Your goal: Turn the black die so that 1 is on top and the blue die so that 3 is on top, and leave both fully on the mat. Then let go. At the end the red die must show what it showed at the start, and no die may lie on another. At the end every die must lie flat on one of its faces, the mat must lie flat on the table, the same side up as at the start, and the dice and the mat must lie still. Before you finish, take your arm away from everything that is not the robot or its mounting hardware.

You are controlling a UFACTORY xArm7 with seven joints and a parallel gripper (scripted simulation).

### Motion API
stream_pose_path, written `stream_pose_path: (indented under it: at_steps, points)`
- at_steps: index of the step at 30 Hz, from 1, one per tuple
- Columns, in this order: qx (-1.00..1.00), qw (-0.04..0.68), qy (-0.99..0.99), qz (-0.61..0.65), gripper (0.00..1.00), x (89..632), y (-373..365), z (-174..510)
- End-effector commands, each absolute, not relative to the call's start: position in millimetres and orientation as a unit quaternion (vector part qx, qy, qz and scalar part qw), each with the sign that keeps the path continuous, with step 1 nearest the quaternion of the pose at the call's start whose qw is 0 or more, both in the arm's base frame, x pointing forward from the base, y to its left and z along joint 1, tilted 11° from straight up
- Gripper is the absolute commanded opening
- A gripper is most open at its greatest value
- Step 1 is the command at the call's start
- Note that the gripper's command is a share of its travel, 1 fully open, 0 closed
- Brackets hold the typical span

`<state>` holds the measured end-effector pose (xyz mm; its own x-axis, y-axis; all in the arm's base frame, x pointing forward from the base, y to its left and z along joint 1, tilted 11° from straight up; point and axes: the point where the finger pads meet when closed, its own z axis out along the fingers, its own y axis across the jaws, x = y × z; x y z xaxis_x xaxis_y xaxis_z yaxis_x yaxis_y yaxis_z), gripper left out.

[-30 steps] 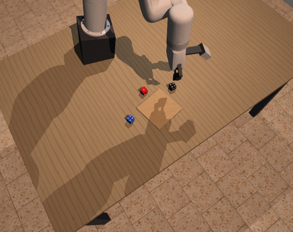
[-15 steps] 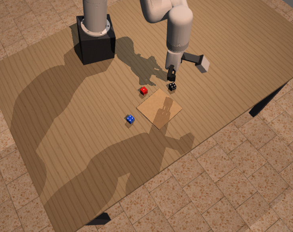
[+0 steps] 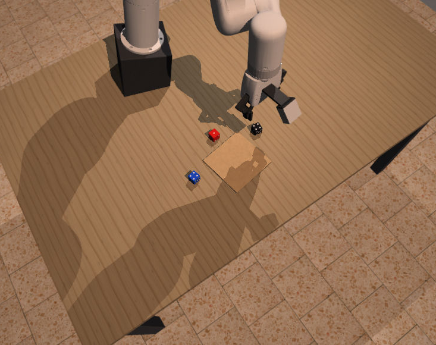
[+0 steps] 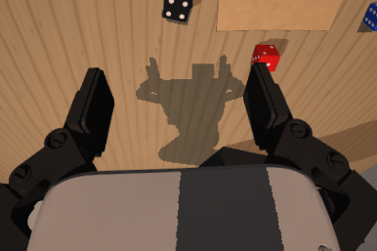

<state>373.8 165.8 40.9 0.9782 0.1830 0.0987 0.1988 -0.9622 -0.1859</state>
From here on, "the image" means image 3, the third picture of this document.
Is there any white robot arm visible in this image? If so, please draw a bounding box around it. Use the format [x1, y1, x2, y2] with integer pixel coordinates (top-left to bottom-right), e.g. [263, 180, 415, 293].
[120, 0, 302, 124]

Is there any tan mat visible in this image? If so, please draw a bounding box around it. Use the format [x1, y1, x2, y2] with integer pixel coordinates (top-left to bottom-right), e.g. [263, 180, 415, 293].
[203, 131, 272, 193]

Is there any black die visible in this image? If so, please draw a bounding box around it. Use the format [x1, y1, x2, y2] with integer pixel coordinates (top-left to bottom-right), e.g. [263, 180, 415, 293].
[251, 123, 262, 135]

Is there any red die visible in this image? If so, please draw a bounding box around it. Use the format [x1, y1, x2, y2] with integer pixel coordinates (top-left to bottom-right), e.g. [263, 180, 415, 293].
[208, 128, 220, 142]

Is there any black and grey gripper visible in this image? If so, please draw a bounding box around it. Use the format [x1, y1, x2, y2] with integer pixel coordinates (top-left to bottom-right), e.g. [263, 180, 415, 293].
[235, 66, 287, 121]

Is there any blue die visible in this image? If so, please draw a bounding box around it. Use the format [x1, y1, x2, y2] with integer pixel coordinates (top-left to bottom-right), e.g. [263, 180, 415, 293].
[188, 171, 200, 184]

